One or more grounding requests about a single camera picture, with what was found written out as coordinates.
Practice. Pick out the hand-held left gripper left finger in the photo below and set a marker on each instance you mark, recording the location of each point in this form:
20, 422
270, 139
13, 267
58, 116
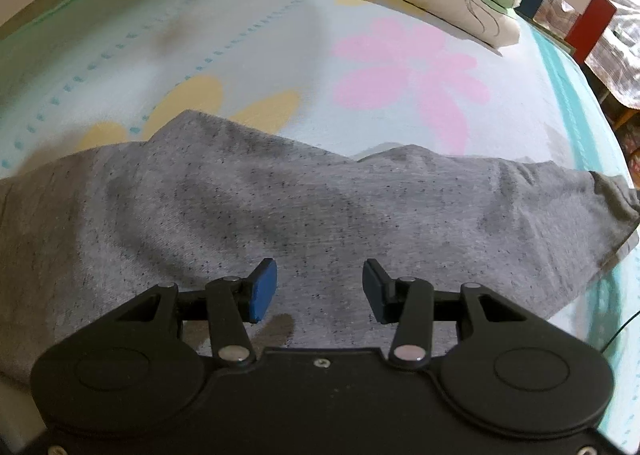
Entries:
263, 287

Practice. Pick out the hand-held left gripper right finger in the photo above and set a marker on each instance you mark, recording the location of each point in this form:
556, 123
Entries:
374, 291

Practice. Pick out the grey t-shirt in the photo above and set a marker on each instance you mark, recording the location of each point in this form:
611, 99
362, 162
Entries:
320, 205

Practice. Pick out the floral bed sheet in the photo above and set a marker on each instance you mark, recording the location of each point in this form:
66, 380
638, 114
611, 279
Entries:
400, 65

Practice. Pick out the red board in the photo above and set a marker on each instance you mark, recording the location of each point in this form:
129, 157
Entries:
590, 27

